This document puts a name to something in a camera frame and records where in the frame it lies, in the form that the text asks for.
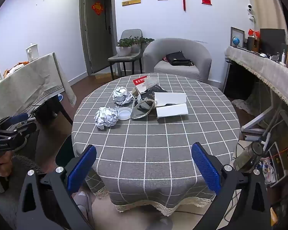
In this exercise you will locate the grey door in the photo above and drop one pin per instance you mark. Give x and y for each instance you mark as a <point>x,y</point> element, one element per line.
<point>98,40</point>

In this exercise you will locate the crumpled clear plastic wrapper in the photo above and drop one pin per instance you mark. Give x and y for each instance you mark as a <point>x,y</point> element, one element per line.
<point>151,82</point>

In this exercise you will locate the black handbag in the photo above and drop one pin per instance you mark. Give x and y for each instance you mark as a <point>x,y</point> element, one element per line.
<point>177,58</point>

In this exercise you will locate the red and white card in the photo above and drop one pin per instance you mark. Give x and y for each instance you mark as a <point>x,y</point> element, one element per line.
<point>139,80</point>

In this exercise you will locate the foil ball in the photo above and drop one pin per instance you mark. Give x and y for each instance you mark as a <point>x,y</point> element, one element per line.
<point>121,95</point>
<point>105,117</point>

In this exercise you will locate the potted plant in white pot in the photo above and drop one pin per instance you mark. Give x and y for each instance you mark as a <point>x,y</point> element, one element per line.
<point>136,48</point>
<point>123,50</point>

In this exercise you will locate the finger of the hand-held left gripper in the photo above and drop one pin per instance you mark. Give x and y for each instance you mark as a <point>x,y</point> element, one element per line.
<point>24,129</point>
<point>16,118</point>

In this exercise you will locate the small red flags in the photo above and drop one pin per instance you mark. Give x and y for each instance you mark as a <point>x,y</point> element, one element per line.
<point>254,33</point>

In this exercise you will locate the grey checked tablecloth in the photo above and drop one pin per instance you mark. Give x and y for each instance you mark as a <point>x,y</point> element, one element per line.
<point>146,148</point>

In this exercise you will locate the beige patterned tablecloth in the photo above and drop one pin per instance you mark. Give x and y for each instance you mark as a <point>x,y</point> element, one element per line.
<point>31,83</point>

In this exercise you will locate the black monitor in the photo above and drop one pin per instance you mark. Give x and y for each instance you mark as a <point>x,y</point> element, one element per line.
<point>272,40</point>

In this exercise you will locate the desk with beige fringed cloth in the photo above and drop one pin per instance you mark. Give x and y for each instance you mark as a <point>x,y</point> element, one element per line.
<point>261,64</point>

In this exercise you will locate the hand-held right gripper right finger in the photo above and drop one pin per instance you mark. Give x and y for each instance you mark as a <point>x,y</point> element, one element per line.
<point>206,167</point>

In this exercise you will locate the clear plastic lid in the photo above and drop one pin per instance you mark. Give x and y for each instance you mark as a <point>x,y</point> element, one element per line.
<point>124,113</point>

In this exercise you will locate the black patterned pouch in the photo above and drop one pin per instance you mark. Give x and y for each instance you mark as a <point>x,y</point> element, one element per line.
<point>150,93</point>

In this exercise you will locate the small blue globe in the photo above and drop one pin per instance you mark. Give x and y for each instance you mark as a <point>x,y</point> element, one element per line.
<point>236,40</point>

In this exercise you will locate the person's left hand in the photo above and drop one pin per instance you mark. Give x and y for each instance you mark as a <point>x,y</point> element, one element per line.
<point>5,164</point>

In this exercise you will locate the grey dining chair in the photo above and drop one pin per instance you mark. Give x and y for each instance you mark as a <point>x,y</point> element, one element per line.
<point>132,32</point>

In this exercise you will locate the picture frame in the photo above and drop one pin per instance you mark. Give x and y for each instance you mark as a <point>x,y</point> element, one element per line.
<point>237,31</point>

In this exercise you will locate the white kettle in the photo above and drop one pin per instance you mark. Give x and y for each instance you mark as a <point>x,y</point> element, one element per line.
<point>32,52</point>

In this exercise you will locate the round table grey base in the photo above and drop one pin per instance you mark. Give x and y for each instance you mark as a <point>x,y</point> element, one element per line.
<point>163,224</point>

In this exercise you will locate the dark wooden table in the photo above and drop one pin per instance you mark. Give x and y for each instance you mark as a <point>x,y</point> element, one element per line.
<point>50,107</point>

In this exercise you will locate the red door decoration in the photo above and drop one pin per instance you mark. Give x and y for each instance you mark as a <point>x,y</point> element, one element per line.
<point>97,8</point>

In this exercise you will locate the person's grey shoe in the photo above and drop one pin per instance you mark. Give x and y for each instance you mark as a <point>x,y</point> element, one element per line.
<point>84,203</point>

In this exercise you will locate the white security camera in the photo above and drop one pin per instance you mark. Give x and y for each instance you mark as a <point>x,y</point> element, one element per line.
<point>249,8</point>

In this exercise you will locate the grey armchair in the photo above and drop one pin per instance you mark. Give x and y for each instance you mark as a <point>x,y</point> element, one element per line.
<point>177,45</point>

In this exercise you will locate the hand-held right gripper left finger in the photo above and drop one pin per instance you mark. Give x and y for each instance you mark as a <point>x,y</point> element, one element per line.
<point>82,167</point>

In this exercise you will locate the low wooden step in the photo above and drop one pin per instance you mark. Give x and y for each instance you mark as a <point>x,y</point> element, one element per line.
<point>103,76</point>

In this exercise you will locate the white metal desk frame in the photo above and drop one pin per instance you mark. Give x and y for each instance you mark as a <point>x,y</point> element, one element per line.
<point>256,119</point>

